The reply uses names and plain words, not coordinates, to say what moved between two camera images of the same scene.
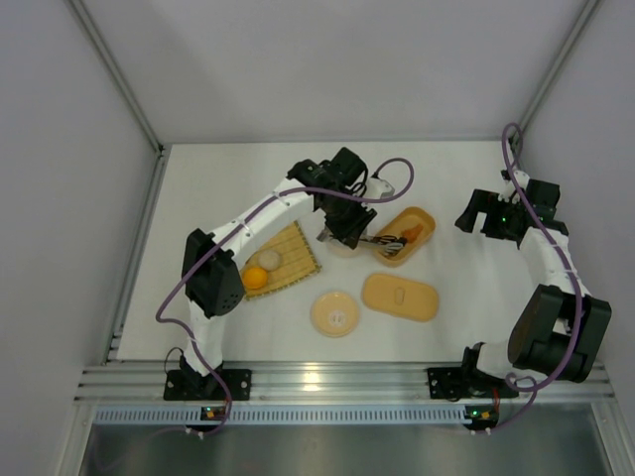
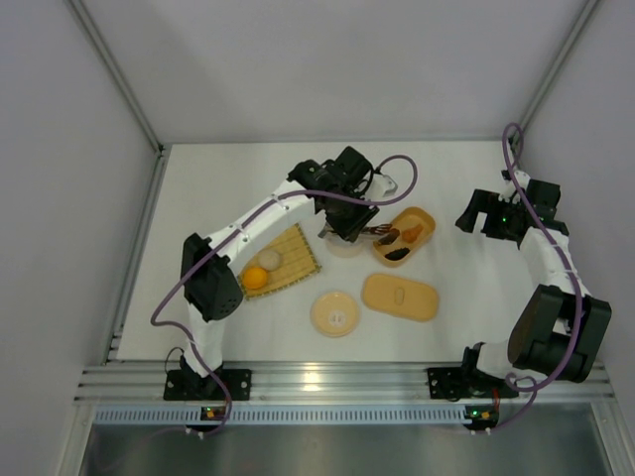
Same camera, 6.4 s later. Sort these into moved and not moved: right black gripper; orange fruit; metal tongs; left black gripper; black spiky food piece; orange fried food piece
Moved: metal tongs; black spiky food piece
Not moved: orange fried food piece; left black gripper; orange fruit; right black gripper
